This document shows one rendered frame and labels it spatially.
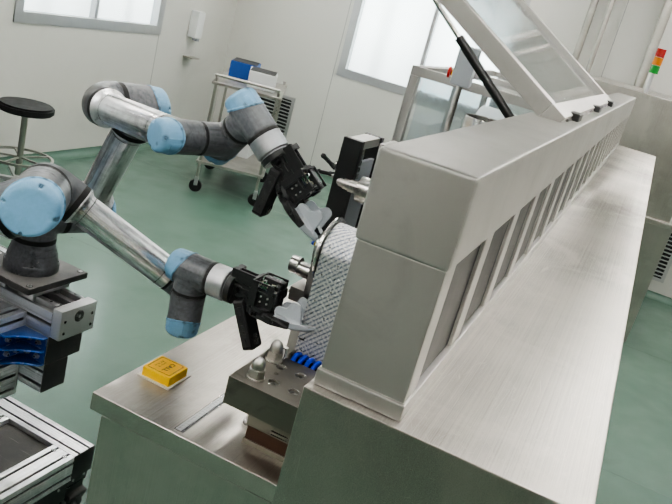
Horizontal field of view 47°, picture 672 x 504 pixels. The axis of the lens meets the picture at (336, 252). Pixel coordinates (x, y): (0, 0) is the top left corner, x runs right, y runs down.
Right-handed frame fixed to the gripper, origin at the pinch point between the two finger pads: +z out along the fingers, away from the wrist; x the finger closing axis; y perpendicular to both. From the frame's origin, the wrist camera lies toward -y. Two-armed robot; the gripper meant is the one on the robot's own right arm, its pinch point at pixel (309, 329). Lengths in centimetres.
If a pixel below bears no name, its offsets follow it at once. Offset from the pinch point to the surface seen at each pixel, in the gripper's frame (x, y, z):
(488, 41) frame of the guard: -14, 65, 21
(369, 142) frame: 40, 34, -11
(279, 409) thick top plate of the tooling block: -19.9, -8.1, 5.2
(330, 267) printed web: -0.2, 14.7, 0.9
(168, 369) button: -10.6, -16.6, -24.8
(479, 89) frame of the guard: 102, 49, -2
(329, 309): -0.3, 6.0, 3.1
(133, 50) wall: 407, -22, -357
